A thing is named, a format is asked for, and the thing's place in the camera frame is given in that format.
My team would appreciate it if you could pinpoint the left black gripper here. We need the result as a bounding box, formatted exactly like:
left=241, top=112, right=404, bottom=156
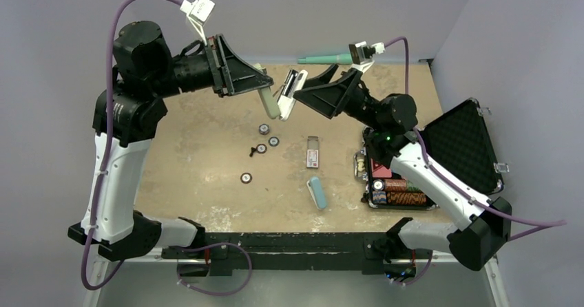
left=147, top=32, right=272, bottom=98

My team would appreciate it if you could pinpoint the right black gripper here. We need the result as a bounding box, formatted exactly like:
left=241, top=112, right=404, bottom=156
left=285, top=64, right=383, bottom=131

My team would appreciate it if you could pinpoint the green stapler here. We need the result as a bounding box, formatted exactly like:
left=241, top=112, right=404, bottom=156
left=258, top=86, right=281, bottom=120

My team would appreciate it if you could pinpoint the blue stapler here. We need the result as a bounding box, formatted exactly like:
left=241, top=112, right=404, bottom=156
left=306, top=176, right=327, bottom=210

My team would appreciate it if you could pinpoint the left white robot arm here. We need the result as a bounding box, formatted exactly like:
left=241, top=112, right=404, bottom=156
left=67, top=21, right=273, bottom=262

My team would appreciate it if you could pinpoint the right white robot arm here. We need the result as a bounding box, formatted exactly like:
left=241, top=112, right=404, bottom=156
left=293, top=65, right=512, bottom=271

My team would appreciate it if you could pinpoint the mint green toy microphone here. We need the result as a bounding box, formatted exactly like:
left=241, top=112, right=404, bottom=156
left=297, top=53, right=353, bottom=65

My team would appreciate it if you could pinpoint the blue green poker chip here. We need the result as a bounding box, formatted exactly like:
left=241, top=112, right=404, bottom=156
left=268, top=136, right=280, bottom=147

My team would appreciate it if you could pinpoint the orange poker chip upper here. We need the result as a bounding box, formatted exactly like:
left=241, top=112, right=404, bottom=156
left=255, top=144, right=267, bottom=154

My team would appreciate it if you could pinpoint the orange poker chip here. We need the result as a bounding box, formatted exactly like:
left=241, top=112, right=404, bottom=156
left=240, top=172, right=253, bottom=184
left=255, top=144, right=267, bottom=154

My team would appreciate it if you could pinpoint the orange poker chip lower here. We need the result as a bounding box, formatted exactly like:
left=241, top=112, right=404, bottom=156
left=240, top=172, right=253, bottom=184

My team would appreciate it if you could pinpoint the black poker chip case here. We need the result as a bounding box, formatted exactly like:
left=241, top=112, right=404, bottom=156
left=354, top=98, right=507, bottom=211

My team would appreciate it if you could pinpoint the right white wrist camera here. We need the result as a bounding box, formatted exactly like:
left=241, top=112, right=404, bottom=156
left=348, top=41, right=385, bottom=74

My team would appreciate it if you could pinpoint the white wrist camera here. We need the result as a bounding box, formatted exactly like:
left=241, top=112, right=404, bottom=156
left=180, top=0, right=216, bottom=45
left=348, top=41, right=385, bottom=74

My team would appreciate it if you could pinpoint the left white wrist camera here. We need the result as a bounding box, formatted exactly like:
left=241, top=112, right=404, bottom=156
left=180, top=0, right=216, bottom=45

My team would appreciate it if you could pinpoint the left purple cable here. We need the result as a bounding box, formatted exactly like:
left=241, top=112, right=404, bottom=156
left=81, top=0, right=183, bottom=291

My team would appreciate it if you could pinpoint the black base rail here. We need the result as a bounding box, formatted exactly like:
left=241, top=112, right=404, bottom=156
left=162, top=231, right=432, bottom=276

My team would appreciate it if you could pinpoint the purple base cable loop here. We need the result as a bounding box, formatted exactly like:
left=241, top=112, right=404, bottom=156
left=176, top=242, right=254, bottom=297

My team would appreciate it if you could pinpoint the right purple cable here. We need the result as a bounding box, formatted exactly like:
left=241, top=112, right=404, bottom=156
left=383, top=36, right=567, bottom=242

